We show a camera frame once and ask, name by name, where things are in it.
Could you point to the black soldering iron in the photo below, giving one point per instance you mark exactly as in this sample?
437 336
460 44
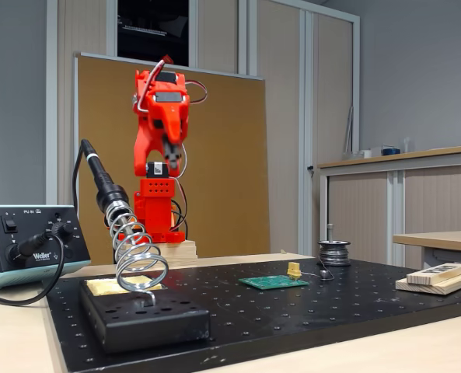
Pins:
98 171

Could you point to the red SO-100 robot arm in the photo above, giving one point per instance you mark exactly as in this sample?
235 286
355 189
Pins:
154 190

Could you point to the teal Weller soldering station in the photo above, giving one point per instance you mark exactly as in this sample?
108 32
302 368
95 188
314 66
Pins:
35 219

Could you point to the green circuit board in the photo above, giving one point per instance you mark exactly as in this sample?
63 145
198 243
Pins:
271 282

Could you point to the small red triangular item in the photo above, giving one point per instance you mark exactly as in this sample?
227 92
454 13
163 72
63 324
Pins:
169 59

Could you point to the black machine with white strip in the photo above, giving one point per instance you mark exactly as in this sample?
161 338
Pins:
152 42

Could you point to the metal spring iron holder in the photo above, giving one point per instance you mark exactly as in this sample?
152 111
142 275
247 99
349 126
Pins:
113 198

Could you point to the tall beige shutter cabinet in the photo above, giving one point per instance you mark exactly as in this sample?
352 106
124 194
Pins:
280 116

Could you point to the black cabinet key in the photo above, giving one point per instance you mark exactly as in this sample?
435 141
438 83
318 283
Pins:
310 169

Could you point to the yellow cleaning sponge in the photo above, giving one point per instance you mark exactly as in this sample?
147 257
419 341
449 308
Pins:
102 287

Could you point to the yellow power connector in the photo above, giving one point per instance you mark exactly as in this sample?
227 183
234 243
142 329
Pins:
293 269

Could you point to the black iron stand base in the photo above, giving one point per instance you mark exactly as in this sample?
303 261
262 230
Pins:
152 326

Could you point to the small white box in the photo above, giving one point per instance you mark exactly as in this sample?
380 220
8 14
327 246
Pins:
366 154

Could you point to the black perforated breadboard plate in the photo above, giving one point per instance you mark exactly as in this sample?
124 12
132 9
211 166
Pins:
276 311

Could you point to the small round silver magnet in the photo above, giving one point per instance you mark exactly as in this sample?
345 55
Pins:
325 274

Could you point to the small blue container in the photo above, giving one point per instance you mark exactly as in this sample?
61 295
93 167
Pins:
390 150

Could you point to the small clear bottle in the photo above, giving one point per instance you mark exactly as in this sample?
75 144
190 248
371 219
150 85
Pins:
406 144

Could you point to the low beige shutter cabinet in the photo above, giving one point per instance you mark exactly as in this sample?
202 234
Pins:
428 202

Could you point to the light wood desk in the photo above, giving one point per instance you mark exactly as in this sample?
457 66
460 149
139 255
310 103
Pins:
440 239

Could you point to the printed Kapla wooden plank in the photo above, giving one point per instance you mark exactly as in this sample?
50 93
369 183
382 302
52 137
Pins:
436 272

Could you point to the plain wooden plank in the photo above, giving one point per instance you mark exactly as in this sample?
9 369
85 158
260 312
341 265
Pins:
448 286

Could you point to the metal spool post bolt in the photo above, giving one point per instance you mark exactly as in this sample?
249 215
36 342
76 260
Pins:
330 232

